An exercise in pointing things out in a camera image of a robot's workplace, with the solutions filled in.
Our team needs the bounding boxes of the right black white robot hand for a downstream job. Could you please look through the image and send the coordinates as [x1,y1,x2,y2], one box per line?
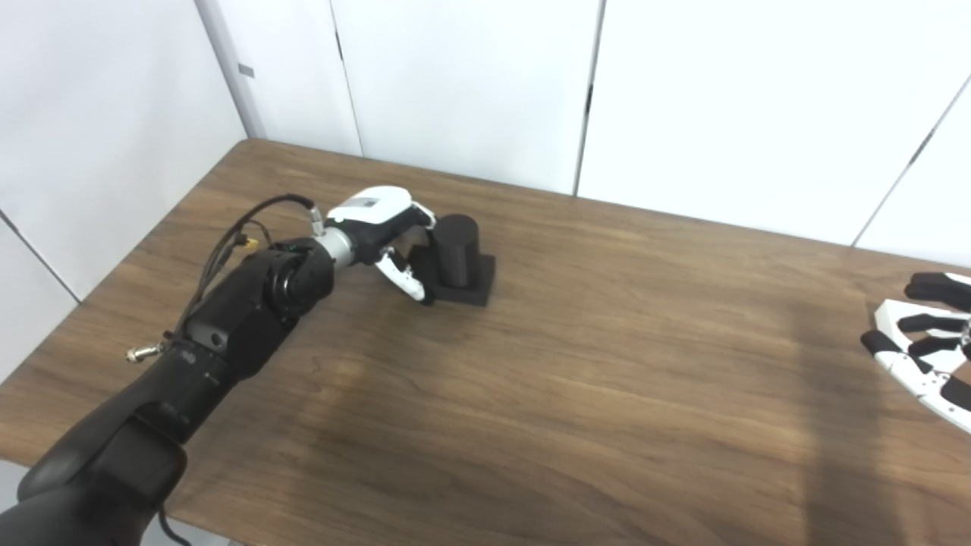
[861,271,971,435]

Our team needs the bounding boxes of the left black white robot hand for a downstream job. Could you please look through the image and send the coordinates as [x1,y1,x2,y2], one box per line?
[325,186,437,306]

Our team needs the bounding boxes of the black peg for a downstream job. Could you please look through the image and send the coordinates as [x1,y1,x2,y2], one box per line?
[410,214,497,307]

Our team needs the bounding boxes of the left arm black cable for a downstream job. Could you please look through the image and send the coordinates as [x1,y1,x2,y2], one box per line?
[156,194,319,546]

